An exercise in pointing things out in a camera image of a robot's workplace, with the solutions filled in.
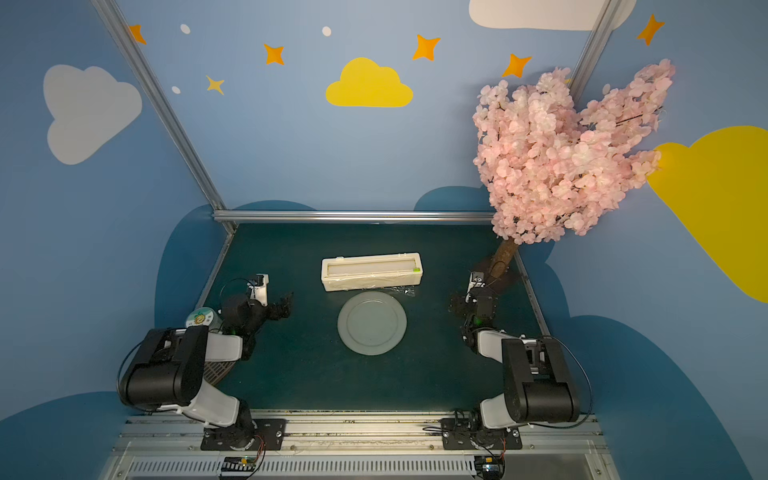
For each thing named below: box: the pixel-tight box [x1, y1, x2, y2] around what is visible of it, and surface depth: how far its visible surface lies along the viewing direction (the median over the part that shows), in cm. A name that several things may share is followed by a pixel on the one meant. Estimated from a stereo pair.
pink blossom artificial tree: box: [472, 59, 676, 282], surface depth 66 cm
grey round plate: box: [337, 291, 408, 355], surface depth 95 cm
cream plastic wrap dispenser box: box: [321, 252, 424, 292], surface depth 101 cm
